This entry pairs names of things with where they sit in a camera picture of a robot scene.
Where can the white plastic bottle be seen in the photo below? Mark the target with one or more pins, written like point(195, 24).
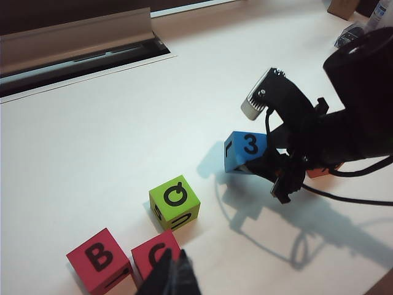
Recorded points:
point(379, 12)

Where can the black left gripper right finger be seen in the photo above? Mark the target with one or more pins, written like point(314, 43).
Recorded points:
point(185, 276)

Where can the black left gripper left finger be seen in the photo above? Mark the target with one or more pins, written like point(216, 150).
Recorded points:
point(159, 276)

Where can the brown cardboard box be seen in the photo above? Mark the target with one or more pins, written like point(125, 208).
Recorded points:
point(340, 9)

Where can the pink foam block T B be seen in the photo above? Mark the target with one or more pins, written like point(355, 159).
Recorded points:
point(92, 276)

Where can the dark plastic packet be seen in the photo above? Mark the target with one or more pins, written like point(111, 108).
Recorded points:
point(348, 35)

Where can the orange foam block 2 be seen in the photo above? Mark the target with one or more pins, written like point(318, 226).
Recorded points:
point(317, 172)

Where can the blue foam block R 3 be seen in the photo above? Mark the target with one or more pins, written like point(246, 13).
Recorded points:
point(238, 159)

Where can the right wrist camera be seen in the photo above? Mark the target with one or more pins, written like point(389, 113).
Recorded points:
point(282, 92)

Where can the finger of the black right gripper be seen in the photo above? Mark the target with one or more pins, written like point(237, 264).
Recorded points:
point(261, 166)

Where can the brown desk divider panel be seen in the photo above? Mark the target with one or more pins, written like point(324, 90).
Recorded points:
point(61, 12)

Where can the green foam block U Q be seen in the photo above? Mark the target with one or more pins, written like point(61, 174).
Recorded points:
point(172, 212)

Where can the pink foam block 5 4 C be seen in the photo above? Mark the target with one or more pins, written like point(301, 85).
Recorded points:
point(147, 249)

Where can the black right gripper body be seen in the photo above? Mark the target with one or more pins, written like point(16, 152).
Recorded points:
point(304, 144)

